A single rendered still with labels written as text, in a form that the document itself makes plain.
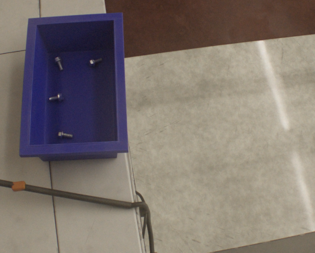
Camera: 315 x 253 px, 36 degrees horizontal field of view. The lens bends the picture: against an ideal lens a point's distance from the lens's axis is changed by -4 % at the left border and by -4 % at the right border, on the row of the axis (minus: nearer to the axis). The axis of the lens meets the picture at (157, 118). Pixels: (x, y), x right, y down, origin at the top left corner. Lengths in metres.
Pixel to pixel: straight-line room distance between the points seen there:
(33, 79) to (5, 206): 0.20
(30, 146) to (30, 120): 0.04
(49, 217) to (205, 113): 1.08
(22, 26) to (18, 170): 0.27
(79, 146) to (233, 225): 0.99
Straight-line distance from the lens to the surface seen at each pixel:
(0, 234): 0.75
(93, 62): 0.82
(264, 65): 1.87
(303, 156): 1.74
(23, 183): 0.72
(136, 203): 0.72
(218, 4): 1.99
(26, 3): 0.93
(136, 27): 1.90
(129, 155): 1.20
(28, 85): 0.74
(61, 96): 0.79
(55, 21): 0.79
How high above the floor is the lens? 1.54
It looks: 65 degrees down
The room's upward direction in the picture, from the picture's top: 3 degrees clockwise
